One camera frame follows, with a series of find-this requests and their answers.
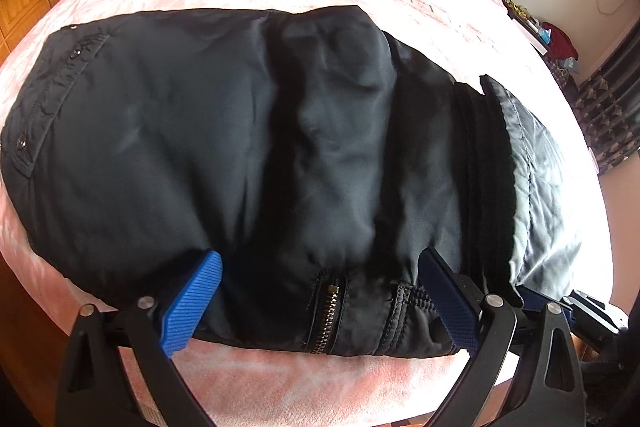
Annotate cluttered bedside table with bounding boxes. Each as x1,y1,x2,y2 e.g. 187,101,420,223
501,0,551,55

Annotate pink sweet dream bedspread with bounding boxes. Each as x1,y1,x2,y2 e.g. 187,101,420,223
1,0,614,426

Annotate dark patterned curtain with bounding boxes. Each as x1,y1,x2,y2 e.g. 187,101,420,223
573,24,640,174

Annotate dark red clothes pile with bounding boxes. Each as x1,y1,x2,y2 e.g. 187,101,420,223
541,22,579,61

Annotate black padded pants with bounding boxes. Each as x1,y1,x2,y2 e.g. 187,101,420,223
1,6,580,358

